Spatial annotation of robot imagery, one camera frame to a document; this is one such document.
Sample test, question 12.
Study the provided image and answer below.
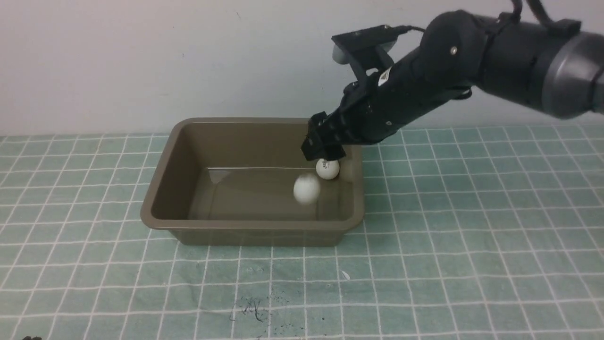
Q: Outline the green checkered tablecloth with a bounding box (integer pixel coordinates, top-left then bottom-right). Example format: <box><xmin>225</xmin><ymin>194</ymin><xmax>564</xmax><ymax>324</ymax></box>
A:
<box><xmin>0</xmin><ymin>126</ymin><xmax>604</xmax><ymax>340</ymax></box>

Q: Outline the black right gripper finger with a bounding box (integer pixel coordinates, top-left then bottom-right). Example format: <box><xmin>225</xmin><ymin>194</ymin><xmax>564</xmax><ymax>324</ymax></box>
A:
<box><xmin>323</xmin><ymin>140</ymin><xmax>346</xmax><ymax>161</ymax></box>

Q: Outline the white ping-pong ball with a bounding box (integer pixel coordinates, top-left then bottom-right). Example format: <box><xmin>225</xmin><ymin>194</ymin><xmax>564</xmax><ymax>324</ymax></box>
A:
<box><xmin>315</xmin><ymin>159</ymin><xmax>340</xmax><ymax>180</ymax></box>
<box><xmin>293</xmin><ymin>173</ymin><xmax>321</xmax><ymax>206</ymax></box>

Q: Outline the brown plastic bin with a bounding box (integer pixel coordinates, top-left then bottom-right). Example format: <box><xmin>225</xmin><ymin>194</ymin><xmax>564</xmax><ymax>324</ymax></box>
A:
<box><xmin>140</xmin><ymin>118</ymin><xmax>365</xmax><ymax>247</ymax></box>

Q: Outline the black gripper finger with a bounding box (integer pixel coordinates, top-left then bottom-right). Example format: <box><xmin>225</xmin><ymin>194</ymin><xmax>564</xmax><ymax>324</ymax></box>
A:
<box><xmin>301</xmin><ymin>112</ymin><xmax>330</xmax><ymax>160</ymax></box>

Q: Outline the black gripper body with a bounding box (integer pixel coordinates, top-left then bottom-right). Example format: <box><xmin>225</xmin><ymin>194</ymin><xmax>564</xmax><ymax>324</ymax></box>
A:
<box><xmin>326</xmin><ymin>60</ymin><xmax>472</xmax><ymax>145</ymax></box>

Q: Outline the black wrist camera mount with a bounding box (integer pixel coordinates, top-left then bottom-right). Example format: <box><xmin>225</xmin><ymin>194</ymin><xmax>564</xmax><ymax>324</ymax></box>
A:
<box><xmin>331</xmin><ymin>25</ymin><xmax>401</xmax><ymax>84</ymax></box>

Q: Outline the black cable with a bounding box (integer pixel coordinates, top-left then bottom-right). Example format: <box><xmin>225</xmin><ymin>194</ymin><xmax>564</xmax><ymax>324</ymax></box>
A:
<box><xmin>399</xmin><ymin>0</ymin><xmax>555</xmax><ymax>34</ymax></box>

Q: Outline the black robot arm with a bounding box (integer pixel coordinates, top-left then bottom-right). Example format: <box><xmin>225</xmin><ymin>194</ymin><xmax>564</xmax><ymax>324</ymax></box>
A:
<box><xmin>301</xmin><ymin>9</ymin><xmax>604</xmax><ymax>161</ymax></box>

